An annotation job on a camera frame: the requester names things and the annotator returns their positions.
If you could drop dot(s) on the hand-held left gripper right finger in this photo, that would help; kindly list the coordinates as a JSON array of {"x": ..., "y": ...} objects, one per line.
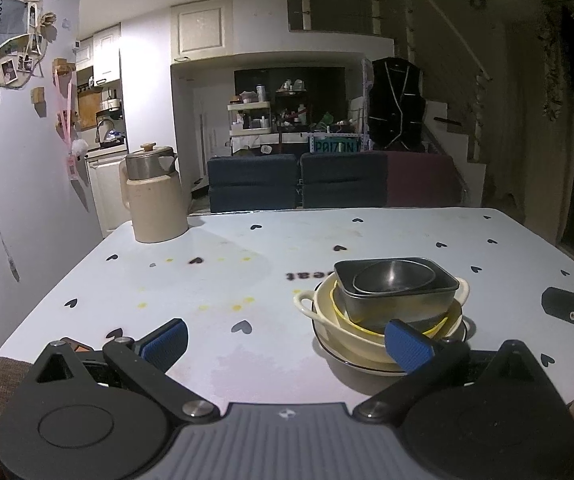
[{"x": 407, "y": 346}]

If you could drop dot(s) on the cream kettle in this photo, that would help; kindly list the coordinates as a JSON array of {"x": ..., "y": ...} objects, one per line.
[{"x": 157, "y": 200}]

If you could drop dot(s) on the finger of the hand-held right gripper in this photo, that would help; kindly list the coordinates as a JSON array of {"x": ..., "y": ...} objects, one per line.
[{"x": 567, "y": 304}]

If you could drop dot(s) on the white kitchen cabinets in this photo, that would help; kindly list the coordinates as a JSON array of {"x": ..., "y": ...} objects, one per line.
[{"x": 99, "y": 55}]

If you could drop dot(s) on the round steel bowl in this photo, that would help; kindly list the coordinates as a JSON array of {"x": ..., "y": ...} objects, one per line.
[{"x": 392, "y": 275}]

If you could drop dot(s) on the pink hanging ribbon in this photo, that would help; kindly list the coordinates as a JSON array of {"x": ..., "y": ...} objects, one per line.
[{"x": 69, "y": 120}]

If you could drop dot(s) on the white shelf cart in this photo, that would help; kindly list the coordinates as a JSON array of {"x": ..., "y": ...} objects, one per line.
[{"x": 249, "y": 120}]

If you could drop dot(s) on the lemon print scalloped bowl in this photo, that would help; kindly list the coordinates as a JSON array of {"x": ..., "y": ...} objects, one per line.
[{"x": 339, "y": 312}]

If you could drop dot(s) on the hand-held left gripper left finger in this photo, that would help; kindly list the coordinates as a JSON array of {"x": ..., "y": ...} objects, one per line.
[{"x": 164, "y": 344}]

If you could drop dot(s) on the rectangular steel tray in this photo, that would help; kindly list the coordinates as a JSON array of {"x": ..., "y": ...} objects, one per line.
[{"x": 392, "y": 310}]

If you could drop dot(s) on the dark blue chair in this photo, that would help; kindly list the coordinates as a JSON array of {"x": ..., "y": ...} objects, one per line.
[
  {"x": 252, "y": 185},
  {"x": 342, "y": 180}
]

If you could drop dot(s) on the square leaf print plate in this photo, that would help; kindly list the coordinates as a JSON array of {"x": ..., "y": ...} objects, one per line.
[{"x": 347, "y": 364}]

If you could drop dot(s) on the black vest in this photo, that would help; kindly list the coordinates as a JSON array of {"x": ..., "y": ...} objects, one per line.
[{"x": 397, "y": 105}]

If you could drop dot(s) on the stair railing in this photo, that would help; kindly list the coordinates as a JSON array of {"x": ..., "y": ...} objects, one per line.
[{"x": 437, "y": 25}]

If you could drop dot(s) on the green sign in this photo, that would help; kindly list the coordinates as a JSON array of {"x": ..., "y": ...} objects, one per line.
[{"x": 334, "y": 146}]

